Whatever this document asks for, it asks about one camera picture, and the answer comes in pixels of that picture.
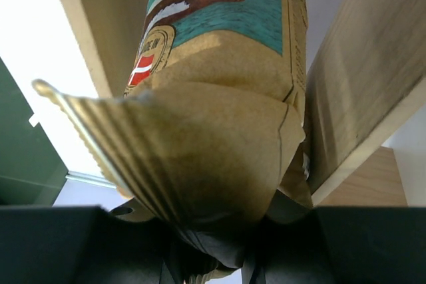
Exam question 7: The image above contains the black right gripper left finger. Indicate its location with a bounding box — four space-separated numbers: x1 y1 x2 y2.
1 206 184 283

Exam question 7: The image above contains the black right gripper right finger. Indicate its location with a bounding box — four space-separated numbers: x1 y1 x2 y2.
242 192 425 283

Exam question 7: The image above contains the wooden two-tier shelf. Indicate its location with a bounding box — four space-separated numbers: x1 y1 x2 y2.
45 0 426 208

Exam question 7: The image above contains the large kettle cooked chips bag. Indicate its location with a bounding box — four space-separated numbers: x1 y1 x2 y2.
33 0 312 283

